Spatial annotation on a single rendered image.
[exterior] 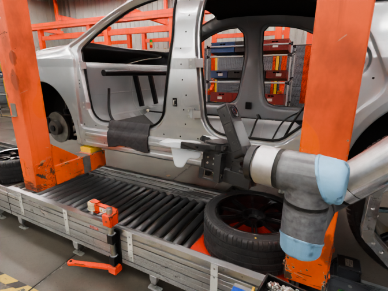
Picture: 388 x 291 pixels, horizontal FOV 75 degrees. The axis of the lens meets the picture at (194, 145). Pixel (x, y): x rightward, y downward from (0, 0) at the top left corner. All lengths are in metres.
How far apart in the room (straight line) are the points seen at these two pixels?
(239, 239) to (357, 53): 1.04
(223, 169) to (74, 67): 2.08
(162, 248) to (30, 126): 1.26
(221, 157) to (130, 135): 1.62
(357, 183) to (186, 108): 1.36
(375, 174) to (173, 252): 1.28
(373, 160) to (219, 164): 0.28
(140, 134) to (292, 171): 1.69
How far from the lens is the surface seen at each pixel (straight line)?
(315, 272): 1.26
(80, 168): 2.44
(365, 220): 1.27
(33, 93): 2.14
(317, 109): 0.99
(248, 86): 3.38
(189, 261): 1.61
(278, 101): 5.10
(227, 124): 0.51
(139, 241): 1.77
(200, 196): 2.35
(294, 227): 0.49
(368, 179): 0.57
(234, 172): 0.52
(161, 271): 1.79
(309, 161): 0.46
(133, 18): 9.13
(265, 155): 0.47
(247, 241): 1.51
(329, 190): 0.45
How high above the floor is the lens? 1.39
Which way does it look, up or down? 16 degrees down
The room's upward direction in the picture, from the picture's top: straight up
